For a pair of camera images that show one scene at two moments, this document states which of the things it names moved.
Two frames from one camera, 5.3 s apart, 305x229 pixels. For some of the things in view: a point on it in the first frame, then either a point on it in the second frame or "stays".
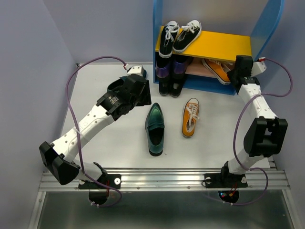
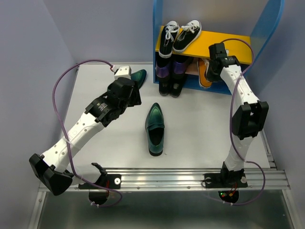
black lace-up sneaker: [176, 82] stays
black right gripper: [230, 73] to [209, 76]
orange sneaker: [190, 115] to [202, 66]
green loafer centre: [155, 127] stays
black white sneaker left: [170, 31] stays
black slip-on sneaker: [164, 86] stays
